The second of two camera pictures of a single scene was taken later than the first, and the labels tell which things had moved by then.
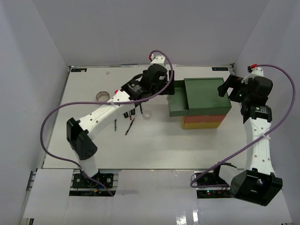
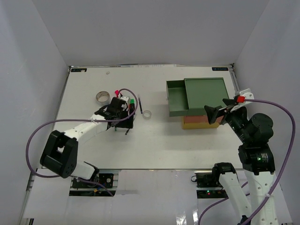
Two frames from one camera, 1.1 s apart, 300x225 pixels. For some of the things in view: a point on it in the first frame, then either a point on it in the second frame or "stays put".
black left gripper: [170, 92] to [128, 123]
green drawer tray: [178, 102] stays put
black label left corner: [78, 70] stays put
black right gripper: [234, 82] to [212, 113]
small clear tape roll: [147, 115] stays put
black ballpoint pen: [129, 126] stays put
